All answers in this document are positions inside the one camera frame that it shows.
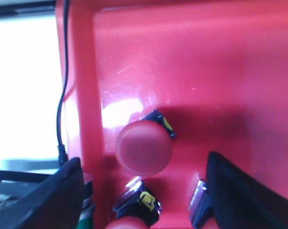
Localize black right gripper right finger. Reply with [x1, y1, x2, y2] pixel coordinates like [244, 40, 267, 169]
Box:
[206, 152, 288, 229]

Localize red plastic tray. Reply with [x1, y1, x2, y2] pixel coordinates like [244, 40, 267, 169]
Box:
[65, 0, 288, 229]

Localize green conveyor belt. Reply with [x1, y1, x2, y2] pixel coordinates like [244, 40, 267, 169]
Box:
[76, 210, 94, 229]

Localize red mushroom push button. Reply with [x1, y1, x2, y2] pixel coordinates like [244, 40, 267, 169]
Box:
[188, 180, 214, 229]
[106, 179, 163, 229]
[115, 109, 176, 177]

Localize red black wire cable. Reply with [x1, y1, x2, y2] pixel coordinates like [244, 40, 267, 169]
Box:
[56, 0, 71, 167]

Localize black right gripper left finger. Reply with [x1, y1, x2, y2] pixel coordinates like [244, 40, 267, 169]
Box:
[0, 157, 84, 229]

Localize black metal frame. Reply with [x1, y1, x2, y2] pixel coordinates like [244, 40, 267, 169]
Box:
[0, 170, 51, 208]

